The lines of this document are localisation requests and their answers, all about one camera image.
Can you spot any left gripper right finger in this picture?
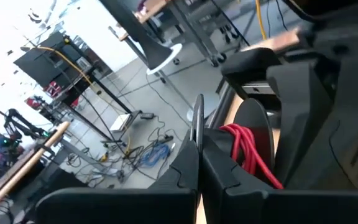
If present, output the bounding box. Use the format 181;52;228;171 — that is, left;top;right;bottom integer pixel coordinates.
200;129;358;224

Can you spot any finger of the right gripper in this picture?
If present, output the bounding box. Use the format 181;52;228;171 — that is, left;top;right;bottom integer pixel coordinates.
265;57;339;187
287;55;358;191

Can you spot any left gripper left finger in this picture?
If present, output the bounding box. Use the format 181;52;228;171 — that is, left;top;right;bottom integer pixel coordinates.
35;138;200;224

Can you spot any black plastic cord spool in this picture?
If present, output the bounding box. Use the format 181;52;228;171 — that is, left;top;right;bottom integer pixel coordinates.
190;93;276;187

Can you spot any white power box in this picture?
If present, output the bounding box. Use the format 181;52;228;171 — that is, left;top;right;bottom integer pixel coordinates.
109;113;132;133

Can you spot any metal wheeled cart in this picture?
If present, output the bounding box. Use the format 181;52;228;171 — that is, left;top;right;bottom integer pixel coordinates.
169;0;251;68

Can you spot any wooden neighbouring table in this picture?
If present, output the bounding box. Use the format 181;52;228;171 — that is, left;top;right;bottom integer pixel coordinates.
0;121;71;220

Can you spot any black monitor on stand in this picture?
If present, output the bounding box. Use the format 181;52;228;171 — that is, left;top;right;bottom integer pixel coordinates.
13;30;85;90

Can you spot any black column on white base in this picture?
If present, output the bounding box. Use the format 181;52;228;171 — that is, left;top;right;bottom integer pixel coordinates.
99;0;183;75

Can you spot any wooden workbench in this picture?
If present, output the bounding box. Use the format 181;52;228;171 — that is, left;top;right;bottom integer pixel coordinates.
116;0;173;43

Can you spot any coiled blue floor cable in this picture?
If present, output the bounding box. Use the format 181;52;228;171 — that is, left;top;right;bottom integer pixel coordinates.
140;142;171;167

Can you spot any yellow floor cable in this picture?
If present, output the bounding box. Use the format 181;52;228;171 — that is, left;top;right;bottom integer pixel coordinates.
255;0;269;41

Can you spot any yellow hanging cable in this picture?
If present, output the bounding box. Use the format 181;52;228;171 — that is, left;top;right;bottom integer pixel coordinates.
37;45;104;96

